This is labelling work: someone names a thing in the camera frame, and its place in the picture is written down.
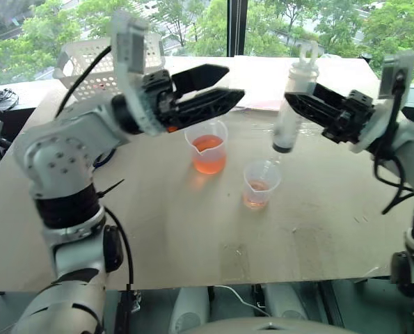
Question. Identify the pink-edged paper stack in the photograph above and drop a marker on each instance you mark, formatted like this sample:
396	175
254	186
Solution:
259	104

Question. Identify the black window frame post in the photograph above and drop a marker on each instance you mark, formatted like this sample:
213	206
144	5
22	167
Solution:
235	28

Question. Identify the large clear plastic syringe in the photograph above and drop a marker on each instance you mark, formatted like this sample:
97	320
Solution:
297	78

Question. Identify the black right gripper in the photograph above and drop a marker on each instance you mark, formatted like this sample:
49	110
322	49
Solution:
354	118

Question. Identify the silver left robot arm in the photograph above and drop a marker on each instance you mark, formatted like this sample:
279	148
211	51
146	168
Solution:
53	163

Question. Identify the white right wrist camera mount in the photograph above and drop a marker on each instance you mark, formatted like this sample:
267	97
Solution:
380	118

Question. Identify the small beaker with red liquid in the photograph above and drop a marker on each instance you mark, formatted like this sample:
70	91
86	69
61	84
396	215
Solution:
260	188

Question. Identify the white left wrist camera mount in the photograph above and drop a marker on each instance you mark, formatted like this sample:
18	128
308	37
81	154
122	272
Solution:
130	45

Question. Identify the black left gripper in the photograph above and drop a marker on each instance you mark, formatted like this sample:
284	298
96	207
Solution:
163	101

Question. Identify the large beaker with red liquid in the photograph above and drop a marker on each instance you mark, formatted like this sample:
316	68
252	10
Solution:
209	153

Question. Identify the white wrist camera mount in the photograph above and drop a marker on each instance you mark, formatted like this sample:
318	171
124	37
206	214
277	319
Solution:
380	118
130	45

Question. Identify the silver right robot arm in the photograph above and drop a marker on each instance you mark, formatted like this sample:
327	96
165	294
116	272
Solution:
410	142

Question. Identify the white perforated plastic basket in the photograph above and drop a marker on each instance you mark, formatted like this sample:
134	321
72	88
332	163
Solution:
88	76

